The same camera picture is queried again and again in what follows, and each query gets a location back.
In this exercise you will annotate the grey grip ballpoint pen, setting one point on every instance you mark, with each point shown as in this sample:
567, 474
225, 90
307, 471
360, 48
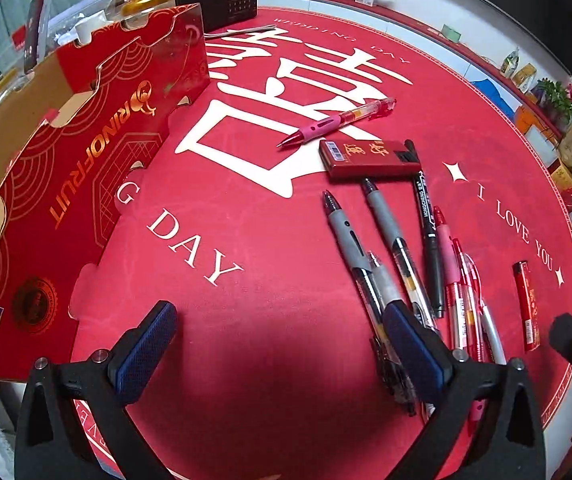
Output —
343, 232
386, 282
386, 215

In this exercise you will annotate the silver pen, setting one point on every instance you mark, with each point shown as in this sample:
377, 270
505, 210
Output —
493, 335

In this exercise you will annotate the yellow packet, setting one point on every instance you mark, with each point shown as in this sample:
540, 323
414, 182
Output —
525, 76

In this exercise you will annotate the dark red booklet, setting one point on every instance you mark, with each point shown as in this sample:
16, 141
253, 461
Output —
33, 30

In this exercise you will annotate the silver metal rod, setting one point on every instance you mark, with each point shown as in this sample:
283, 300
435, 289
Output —
246, 31

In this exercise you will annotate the small green box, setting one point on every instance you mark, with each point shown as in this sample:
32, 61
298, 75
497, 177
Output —
451, 33

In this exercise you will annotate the green white packet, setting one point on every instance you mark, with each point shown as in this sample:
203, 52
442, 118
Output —
509, 62

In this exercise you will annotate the gold round tin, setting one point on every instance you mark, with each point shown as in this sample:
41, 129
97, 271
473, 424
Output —
140, 5

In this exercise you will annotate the potted plant with pink flowers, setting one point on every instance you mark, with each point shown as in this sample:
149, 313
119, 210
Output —
553, 97

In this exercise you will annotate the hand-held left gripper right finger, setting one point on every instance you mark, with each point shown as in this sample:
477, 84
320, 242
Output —
411, 350

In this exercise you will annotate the red transparent pen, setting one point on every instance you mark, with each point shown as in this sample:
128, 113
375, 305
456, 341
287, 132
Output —
468, 285

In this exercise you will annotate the red rectangular case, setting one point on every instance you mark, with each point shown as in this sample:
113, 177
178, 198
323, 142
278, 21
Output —
361, 160

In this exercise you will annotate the red pen with pink grip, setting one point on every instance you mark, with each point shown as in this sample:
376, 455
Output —
445, 245
316, 130

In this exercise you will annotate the red yellow gift box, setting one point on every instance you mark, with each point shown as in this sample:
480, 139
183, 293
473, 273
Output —
566, 187

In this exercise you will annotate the black radio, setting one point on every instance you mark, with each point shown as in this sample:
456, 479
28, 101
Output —
220, 5

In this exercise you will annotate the red round printed mat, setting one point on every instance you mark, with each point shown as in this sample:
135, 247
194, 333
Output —
266, 285

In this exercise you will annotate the black marker pen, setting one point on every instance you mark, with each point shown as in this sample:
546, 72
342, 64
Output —
428, 240

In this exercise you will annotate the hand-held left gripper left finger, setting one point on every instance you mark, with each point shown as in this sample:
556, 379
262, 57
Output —
145, 345

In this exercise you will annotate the red cardboard fruit box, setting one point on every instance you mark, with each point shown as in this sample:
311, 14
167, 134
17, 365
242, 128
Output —
90, 160

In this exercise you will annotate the narrow red lighter box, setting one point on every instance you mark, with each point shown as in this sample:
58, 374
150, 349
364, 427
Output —
527, 310

